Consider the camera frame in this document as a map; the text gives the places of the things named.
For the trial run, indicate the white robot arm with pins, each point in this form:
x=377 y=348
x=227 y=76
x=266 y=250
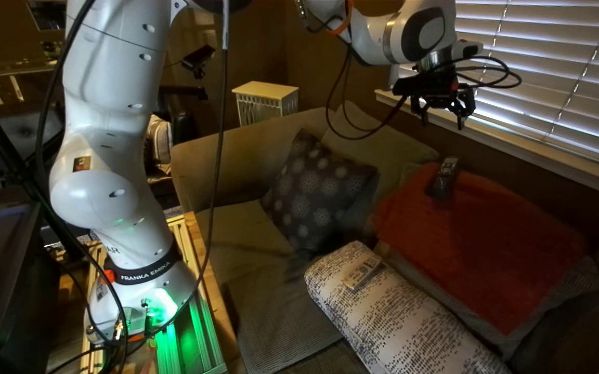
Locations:
x=115 y=126

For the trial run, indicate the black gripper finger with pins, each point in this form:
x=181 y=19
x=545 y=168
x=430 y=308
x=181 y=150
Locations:
x=418 y=108
x=466 y=113

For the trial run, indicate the black remote controller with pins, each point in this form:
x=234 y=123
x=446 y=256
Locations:
x=444 y=179

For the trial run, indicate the orange blanket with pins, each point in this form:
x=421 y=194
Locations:
x=479 y=242

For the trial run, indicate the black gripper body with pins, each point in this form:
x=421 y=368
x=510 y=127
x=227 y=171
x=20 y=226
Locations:
x=438 y=86

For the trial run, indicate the dark grey floral pillow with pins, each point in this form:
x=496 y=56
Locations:
x=317 y=194

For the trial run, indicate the white window blinds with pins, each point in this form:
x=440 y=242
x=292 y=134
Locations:
x=556 y=69

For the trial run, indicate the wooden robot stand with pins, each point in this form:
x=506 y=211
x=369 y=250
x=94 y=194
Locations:
x=197 y=333

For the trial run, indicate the white wicker basket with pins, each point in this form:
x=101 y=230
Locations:
x=266 y=103

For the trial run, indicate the white window sill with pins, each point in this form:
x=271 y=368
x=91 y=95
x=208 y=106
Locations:
x=541 y=156

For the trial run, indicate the light grey remote controller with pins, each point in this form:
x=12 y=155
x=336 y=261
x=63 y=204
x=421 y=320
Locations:
x=363 y=274

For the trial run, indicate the white wall shelf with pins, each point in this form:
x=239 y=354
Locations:
x=21 y=69

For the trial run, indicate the beige sofa back cushion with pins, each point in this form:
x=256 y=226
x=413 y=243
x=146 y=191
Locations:
x=396 y=148

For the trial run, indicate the grey-green sofa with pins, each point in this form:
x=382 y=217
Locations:
x=259 y=313

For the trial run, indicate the white black-dotted pillow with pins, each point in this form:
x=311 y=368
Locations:
x=396 y=324

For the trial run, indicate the black monitor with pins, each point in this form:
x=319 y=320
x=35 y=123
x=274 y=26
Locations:
x=1 y=277

